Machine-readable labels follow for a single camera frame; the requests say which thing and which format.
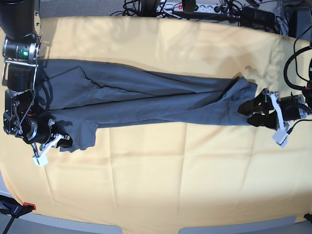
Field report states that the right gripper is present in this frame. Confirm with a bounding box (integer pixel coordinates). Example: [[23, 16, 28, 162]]
[[23, 118, 73, 156]]

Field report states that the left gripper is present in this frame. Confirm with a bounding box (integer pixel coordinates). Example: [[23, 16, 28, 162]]
[[238, 89, 312, 133]]

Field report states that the blue-grey T-shirt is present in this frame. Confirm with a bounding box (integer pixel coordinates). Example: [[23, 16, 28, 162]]
[[36, 59, 257, 152]]

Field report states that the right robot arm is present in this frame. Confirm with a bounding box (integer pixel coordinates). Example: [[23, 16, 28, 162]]
[[0, 0, 72, 166]]

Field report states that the blue clamp with red pad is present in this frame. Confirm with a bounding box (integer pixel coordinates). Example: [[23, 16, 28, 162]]
[[0, 195, 36, 234]]

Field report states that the black power adapter brick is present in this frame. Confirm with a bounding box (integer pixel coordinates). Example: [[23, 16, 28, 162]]
[[240, 7, 275, 25]]

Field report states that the yellow table cloth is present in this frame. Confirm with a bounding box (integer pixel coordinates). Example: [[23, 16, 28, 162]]
[[0, 17, 312, 232]]

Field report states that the black clamp at right edge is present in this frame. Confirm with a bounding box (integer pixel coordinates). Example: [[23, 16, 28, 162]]
[[304, 214, 312, 223]]

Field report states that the white power strip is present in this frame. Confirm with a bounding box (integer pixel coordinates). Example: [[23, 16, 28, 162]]
[[156, 1, 229, 16]]

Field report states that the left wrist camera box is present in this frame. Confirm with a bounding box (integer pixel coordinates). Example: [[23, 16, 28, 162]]
[[272, 129, 289, 148]]

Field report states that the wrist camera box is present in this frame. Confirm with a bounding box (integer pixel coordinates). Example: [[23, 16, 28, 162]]
[[32, 155, 48, 167], [272, 129, 289, 148]]

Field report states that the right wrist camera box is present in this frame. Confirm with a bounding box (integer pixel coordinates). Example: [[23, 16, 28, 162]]
[[32, 155, 48, 167]]

